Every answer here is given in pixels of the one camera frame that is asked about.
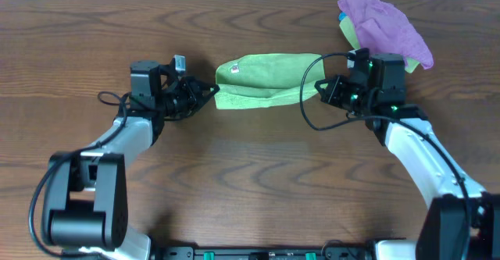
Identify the green microfiber cloth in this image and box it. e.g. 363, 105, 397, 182
215, 53, 325, 110

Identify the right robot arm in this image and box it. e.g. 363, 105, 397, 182
314, 48, 499, 259

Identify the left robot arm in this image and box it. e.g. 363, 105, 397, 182
34, 55, 220, 259

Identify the light green cloth underneath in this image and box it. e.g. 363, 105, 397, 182
339, 16, 420, 73

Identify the purple microfiber cloth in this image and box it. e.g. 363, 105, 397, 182
337, 0, 434, 69

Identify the blue cloth corner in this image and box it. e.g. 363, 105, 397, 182
338, 12, 347, 21

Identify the right black camera cable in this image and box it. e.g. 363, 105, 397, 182
298, 52, 472, 260

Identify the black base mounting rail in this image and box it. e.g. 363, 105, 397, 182
150, 240, 419, 260

